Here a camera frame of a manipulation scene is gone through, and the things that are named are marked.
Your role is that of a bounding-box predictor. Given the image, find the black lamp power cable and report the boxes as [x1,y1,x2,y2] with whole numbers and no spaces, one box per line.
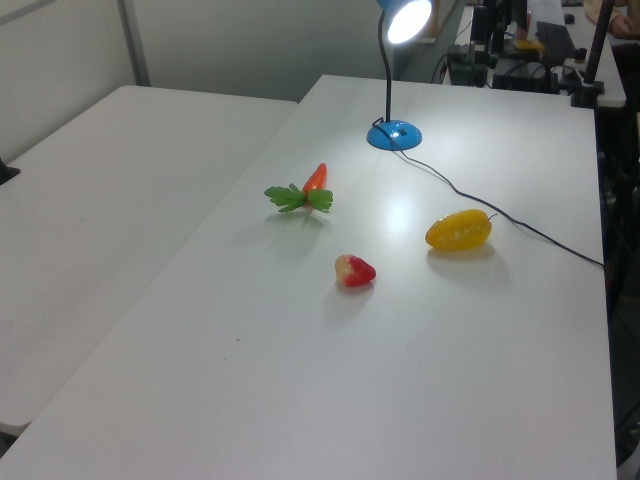
[372,117,606,270]

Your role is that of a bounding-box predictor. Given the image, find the black equipment box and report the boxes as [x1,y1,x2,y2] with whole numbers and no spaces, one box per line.
[446,43,494,88]

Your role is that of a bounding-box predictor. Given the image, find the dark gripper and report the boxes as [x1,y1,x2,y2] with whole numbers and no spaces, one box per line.
[470,4,490,55]

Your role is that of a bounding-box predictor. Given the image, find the black pole with clamp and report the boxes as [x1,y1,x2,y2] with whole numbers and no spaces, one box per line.
[570,0,617,109]

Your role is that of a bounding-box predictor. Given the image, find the black electronics unit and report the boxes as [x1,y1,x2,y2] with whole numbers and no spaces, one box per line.
[492,54,561,94]

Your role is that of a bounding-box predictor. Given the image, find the yellow toy pepper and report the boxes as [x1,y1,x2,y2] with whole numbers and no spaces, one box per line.
[424,208,499,252]

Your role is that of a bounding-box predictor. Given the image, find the grey metal partition post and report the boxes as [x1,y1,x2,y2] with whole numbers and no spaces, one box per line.
[117,0,152,88]

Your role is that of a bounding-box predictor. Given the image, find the person's hand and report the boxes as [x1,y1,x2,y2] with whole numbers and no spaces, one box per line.
[610,14,640,40]

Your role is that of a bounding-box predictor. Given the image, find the orange toy carrot green leaves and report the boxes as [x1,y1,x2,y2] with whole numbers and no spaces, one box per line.
[263,162,335,215]

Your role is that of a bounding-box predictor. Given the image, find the blue gooseneck desk lamp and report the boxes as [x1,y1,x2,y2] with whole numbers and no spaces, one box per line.
[366,0,434,153]

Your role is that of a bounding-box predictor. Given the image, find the red toy strawberry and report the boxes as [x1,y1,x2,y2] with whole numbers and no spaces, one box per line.
[333,253,378,289]

